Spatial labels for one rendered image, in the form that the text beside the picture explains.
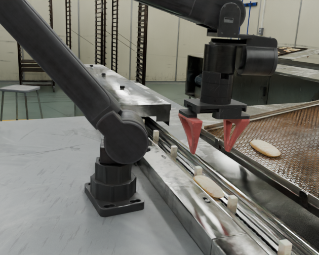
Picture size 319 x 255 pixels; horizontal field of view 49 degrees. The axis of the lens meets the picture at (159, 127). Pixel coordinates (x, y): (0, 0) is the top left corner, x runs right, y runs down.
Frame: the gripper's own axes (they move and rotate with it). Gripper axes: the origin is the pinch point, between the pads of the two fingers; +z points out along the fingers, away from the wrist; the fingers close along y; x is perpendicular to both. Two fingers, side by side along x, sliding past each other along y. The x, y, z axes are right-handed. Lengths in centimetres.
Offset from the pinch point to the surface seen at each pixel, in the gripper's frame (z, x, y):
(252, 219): 7.8, -14.0, 1.4
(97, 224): 10.9, -4.3, -22.3
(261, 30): -36, 517, 366
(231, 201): 6.4, -9.8, -0.4
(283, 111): -1.1, 24.1, 35.7
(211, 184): 6.8, -1.8, 0.0
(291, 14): -61, 444, 370
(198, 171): 6.6, 4.1, 0.0
